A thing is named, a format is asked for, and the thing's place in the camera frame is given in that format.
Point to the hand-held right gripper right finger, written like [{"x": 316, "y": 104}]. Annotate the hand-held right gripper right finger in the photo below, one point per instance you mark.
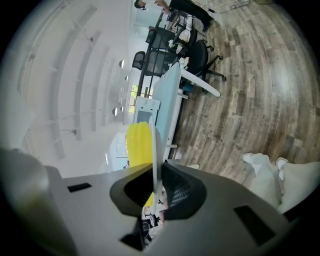
[{"x": 215, "y": 225}]

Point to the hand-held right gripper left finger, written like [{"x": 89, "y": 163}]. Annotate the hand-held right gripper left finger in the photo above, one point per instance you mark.
[{"x": 95, "y": 212}]

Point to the yellow corn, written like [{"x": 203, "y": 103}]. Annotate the yellow corn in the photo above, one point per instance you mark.
[{"x": 138, "y": 145}]

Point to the white plate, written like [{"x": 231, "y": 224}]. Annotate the white plate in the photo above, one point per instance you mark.
[{"x": 156, "y": 155}]

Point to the person's white trouser leg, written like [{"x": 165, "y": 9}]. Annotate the person's white trouser leg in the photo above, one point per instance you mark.
[
  {"x": 300, "y": 185},
  {"x": 265, "y": 180}
]

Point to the person's white shoe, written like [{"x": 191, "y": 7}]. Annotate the person's white shoe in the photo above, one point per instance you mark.
[
  {"x": 249, "y": 157},
  {"x": 281, "y": 162}
]

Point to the black framed window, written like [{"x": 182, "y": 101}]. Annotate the black framed window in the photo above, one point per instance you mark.
[{"x": 136, "y": 96}]

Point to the white table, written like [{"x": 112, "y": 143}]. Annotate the white table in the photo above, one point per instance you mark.
[{"x": 167, "y": 100}]

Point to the blue bin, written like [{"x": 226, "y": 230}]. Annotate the blue bin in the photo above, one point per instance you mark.
[{"x": 187, "y": 87}]

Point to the black chair with headrest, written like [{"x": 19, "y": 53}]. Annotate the black chair with headrest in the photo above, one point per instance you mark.
[{"x": 139, "y": 60}]

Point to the black mesh office chair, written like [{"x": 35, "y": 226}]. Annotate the black mesh office chair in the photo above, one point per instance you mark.
[
  {"x": 157, "y": 38},
  {"x": 158, "y": 61}
]

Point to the black wheeled office chair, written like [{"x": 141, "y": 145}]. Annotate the black wheeled office chair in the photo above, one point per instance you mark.
[{"x": 200, "y": 56}]

